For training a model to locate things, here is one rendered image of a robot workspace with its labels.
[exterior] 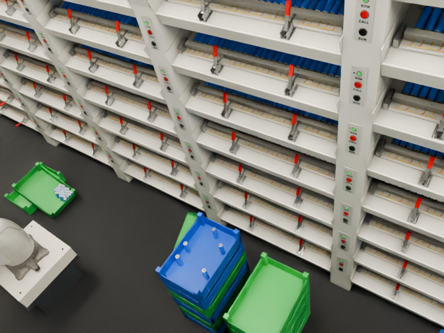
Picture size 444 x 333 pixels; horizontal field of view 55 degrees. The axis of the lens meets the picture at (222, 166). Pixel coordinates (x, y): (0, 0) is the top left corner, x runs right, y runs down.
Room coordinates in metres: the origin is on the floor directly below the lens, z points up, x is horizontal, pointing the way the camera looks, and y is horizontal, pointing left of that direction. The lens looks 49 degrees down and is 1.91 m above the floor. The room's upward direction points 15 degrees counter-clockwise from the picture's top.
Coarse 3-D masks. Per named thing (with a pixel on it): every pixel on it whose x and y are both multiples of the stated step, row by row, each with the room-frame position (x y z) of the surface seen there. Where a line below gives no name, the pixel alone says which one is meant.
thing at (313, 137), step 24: (192, 96) 1.27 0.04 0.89; (216, 96) 1.22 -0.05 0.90; (240, 96) 1.16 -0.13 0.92; (216, 120) 1.15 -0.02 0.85; (240, 120) 1.08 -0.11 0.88; (264, 120) 1.04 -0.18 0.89; (288, 120) 1.01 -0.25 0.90; (312, 120) 0.95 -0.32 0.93; (336, 120) 0.92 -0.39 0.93; (288, 144) 0.94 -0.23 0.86; (312, 144) 0.89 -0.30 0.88; (336, 144) 0.86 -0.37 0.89
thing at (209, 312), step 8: (240, 264) 0.87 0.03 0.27; (232, 272) 0.83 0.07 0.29; (232, 280) 0.82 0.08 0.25; (224, 288) 0.78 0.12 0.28; (176, 296) 0.80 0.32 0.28; (216, 296) 0.77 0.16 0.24; (192, 304) 0.74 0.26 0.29; (216, 304) 0.73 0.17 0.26; (200, 312) 0.72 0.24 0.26; (208, 312) 0.70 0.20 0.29
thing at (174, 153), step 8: (104, 112) 1.77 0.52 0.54; (96, 120) 1.74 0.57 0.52; (104, 120) 1.75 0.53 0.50; (104, 128) 1.70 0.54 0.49; (112, 128) 1.68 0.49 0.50; (120, 128) 1.66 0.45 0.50; (136, 128) 1.61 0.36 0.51; (120, 136) 1.64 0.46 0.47; (128, 136) 1.59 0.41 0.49; (136, 136) 1.57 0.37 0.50; (144, 136) 1.55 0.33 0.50; (160, 136) 1.51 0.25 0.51; (144, 144) 1.51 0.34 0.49; (152, 144) 1.49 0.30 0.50; (160, 144) 1.47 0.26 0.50; (176, 144) 1.43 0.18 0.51; (160, 152) 1.43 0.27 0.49; (168, 152) 1.41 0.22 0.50; (176, 152) 1.39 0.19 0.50; (176, 160) 1.37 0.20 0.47; (184, 160) 1.30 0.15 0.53
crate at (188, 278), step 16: (208, 224) 1.02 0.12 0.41; (192, 240) 0.96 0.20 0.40; (208, 240) 0.94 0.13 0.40; (224, 240) 0.92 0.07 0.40; (240, 240) 0.90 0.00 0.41; (192, 256) 0.89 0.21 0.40; (208, 256) 0.87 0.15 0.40; (224, 256) 0.82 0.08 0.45; (160, 272) 0.82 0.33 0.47; (176, 272) 0.84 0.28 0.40; (192, 272) 0.82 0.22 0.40; (208, 272) 0.80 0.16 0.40; (176, 288) 0.77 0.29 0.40; (192, 288) 0.75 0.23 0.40; (208, 288) 0.73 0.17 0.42
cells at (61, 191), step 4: (60, 184) 1.77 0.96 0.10; (60, 188) 1.75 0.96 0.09; (64, 188) 1.75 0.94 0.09; (68, 188) 1.75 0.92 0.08; (56, 192) 1.72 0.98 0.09; (60, 192) 1.72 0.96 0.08; (64, 192) 1.73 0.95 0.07; (68, 192) 1.72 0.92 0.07; (72, 192) 1.72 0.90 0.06; (56, 196) 1.74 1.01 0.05; (60, 196) 1.70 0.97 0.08; (64, 196) 1.70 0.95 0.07; (68, 196) 1.70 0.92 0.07; (64, 200) 1.68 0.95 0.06
